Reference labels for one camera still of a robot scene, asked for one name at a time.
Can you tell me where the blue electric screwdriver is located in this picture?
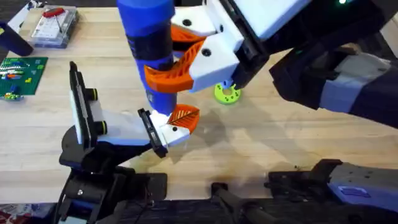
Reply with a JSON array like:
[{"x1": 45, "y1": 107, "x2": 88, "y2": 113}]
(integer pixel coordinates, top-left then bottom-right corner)
[{"x1": 116, "y1": 0, "x2": 178, "y2": 116}]

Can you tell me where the green disc with holes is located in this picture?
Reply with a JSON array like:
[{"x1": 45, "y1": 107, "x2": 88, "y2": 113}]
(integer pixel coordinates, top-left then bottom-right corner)
[{"x1": 213, "y1": 80, "x2": 242, "y2": 105}]

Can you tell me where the white flat box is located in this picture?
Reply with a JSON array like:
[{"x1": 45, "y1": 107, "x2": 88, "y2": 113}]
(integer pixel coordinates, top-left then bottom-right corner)
[{"x1": 7, "y1": 0, "x2": 45, "y2": 32}]

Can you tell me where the black left wrist plate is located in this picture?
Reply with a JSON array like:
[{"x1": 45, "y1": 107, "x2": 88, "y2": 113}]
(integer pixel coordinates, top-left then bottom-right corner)
[{"x1": 68, "y1": 60, "x2": 95, "y2": 147}]

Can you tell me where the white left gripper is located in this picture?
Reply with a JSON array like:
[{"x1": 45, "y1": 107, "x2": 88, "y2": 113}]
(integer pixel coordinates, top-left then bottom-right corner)
[{"x1": 58, "y1": 102, "x2": 200, "y2": 175}]

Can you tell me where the clear box with red tool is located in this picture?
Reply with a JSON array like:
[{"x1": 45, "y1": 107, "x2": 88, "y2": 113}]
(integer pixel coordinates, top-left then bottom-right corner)
[{"x1": 29, "y1": 5, "x2": 79, "y2": 50}]

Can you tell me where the black rail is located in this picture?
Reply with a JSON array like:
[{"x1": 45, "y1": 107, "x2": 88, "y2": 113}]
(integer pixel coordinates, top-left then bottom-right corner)
[{"x1": 118, "y1": 182, "x2": 398, "y2": 224}]

